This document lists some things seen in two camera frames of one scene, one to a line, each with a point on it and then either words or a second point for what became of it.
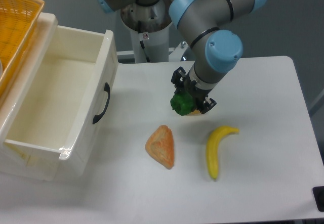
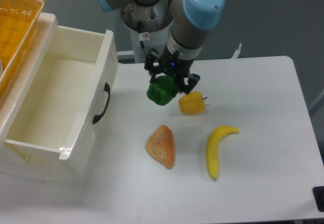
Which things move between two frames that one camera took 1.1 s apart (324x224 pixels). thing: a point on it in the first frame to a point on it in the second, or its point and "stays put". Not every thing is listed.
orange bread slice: x=160 y=146 stays put
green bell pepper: x=182 y=103 to x=162 y=90
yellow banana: x=212 y=146 stays put
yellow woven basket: x=19 y=15 stays put
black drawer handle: x=96 y=117 stays put
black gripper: x=199 y=94 to x=174 y=65
